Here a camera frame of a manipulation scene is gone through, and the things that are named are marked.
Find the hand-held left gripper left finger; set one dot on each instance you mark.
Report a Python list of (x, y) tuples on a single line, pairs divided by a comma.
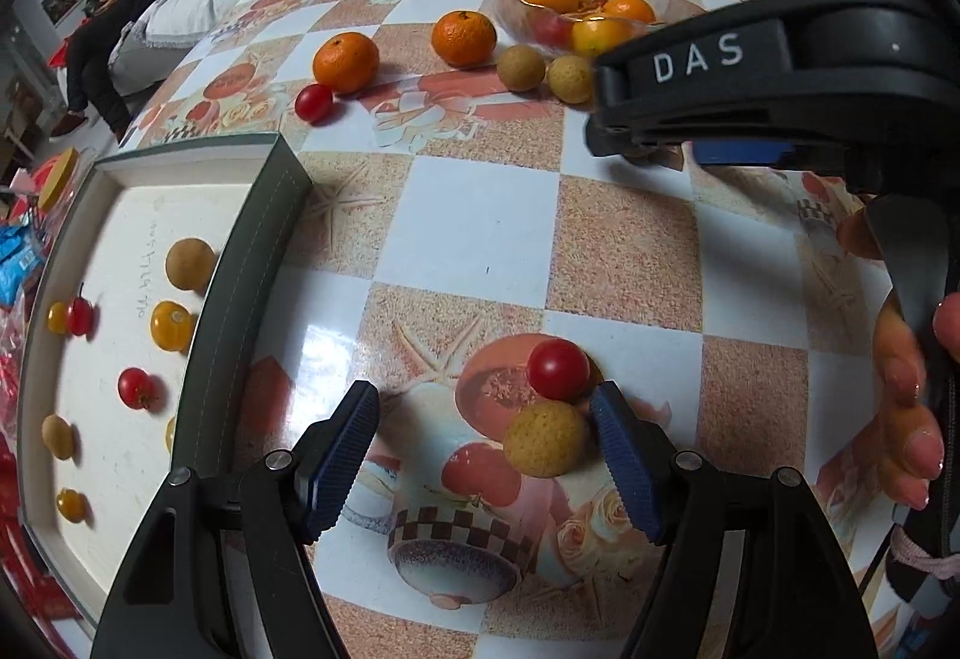
[(341, 456)]

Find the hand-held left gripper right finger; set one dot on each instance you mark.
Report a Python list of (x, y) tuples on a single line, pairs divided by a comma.
[(626, 464)]

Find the tan longan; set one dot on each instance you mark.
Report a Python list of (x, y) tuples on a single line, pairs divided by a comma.
[(570, 78), (520, 67), (58, 435), (190, 263), (546, 438)]

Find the bag of red snacks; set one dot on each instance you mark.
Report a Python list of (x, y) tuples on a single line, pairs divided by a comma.
[(9, 367)]

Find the white cushion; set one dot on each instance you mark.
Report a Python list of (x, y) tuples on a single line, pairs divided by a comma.
[(172, 22)]

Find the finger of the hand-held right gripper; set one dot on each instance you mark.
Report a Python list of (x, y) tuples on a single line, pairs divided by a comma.
[(742, 151), (630, 143)]

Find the blue snack packet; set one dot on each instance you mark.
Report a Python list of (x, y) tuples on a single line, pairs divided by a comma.
[(15, 269)]

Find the person's right hand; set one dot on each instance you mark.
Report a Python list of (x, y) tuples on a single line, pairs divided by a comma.
[(900, 397)]

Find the yellow cherry tomato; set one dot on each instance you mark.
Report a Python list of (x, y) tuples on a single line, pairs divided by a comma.
[(70, 504), (170, 432), (172, 325), (56, 318)]

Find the white tray with green rim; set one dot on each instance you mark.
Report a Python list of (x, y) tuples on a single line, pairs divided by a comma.
[(112, 239)]

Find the yellow round lid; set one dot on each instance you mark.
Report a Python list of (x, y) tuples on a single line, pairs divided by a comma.
[(58, 175)]

